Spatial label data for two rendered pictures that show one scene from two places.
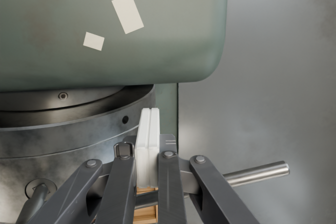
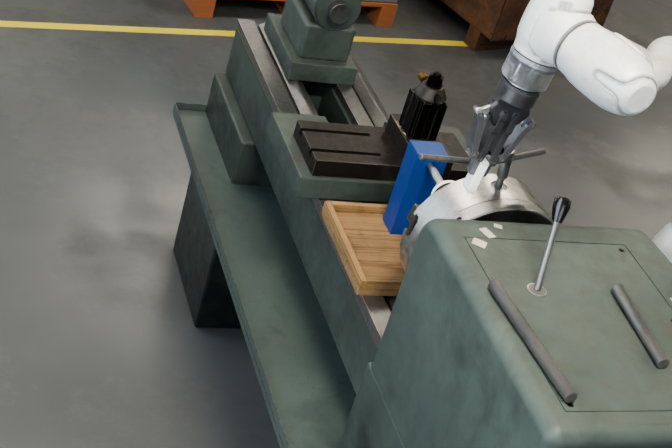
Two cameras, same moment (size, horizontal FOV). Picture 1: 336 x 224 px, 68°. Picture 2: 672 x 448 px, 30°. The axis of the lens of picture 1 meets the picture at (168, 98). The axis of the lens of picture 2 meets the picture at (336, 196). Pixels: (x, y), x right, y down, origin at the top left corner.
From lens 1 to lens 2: 2.21 m
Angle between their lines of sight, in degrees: 47
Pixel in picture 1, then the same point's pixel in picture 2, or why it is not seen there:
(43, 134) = (505, 206)
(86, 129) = (483, 209)
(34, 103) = not seen: hidden behind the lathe
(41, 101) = not seen: hidden behind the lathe
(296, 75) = not seen: outside the picture
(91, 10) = (502, 234)
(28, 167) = (508, 195)
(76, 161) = (484, 196)
